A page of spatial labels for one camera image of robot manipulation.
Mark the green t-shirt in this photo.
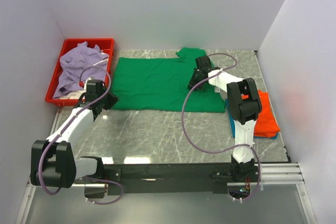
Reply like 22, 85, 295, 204
111, 48, 226, 113

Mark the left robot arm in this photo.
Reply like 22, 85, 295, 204
30, 80, 119, 195

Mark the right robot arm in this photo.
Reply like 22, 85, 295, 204
181, 55, 262, 182

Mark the lavender t-shirt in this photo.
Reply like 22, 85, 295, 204
53, 40, 110, 99

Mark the red plastic bin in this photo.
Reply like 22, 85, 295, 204
45, 38, 114, 106

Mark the folded orange t-shirt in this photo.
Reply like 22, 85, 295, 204
254, 90, 280, 138

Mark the folded blue t-shirt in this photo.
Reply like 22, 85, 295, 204
225, 99, 278, 141

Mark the black base beam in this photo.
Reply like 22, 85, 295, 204
73, 163, 263, 199

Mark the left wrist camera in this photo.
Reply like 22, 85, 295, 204
79, 78, 92, 90

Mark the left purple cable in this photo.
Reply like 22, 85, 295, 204
38, 65, 124, 206

